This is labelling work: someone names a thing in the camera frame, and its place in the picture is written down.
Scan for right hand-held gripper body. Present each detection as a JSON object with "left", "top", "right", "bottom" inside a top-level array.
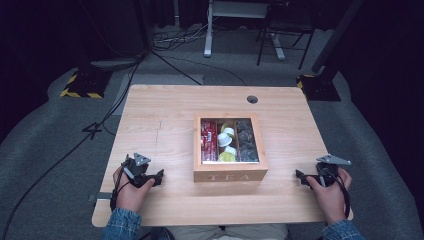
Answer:
[{"left": 314, "top": 153, "right": 353, "bottom": 188}]

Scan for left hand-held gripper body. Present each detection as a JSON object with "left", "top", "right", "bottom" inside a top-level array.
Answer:
[{"left": 120, "top": 152, "right": 156, "bottom": 188}]

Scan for person's right hand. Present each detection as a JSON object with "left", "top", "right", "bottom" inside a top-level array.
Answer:
[{"left": 305, "top": 167, "right": 353, "bottom": 225}]

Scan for person's left hand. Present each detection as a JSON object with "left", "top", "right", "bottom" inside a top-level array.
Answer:
[{"left": 112, "top": 166, "right": 156, "bottom": 214}]

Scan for row of red packets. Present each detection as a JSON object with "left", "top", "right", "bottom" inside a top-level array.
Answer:
[{"left": 200, "top": 119, "right": 219, "bottom": 164}]

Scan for assorted tea packets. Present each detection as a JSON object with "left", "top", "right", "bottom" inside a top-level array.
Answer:
[{"left": 235, "top": 119, "right": 260, "bottom": 163}]

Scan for wooden tea box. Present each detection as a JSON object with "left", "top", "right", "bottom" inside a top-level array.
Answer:
[{"left": 192, "top": 112, "right": 270, "bottom": 184}]

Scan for large white creamer cup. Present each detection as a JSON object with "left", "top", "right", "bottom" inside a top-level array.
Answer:
[{"left": 217, "top": 132, "right": 234, "bottom": 149}]

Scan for black stand base striped edge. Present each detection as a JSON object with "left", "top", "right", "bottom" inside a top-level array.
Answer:
[
  {"left": 59, "top": 67, "right": 114, "bottom": 100},
  {"left": 296, "top": 73, "right": 342, "bottom": 102}
]

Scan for white desk foot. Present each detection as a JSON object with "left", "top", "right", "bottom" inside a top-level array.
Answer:
[{"left": 269, "top": 32, "right": 287, "bottom": 61}]

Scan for white desk leg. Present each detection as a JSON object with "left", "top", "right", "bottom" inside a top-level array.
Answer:
[{"left": 203, "top": 0, "right": 215, "bottom": 59}]

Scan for right hand-held gripper black cable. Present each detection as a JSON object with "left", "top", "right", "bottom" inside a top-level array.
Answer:
[{"left": 320, "top": 163, "right": 352, "bottom": 220}]

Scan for hand-held gripper black cable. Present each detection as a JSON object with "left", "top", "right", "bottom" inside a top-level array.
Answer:
[
  {"left": 320, "top": 163, "right": 352, "bottom": 220},
  {"left": 109, "top": 162, "right": 134, "bottom": 212}
]

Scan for left hand-held gripper black cable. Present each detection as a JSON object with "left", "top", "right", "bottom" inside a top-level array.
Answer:
[{"left": 109, "top": 162, "right": 134, "bottom": 212}]

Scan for grey bracket at table edge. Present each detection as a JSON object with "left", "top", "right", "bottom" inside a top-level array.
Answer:
[{"left": 87, "top": 192, "right": 113, "bottom": 203}]

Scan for long black floor cable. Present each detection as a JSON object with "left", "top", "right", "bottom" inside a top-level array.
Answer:
[{"left": 0, "top": 53, "right": 146, "bottom": 239}]

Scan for thin black floor cable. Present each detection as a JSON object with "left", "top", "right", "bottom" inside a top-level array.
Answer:
[{"left": 151, "top": 49, "right": 248, "bottom": 87}]

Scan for bundle of floor cables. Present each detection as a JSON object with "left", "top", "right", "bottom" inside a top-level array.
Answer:
[{"left": 152, "top": 19, "right": 214, "bottom": 53}]

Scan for black metal chair frame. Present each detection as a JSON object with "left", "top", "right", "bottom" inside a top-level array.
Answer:
[{"left": 255, "top": 0, "right": 318, "bottom": 71}]

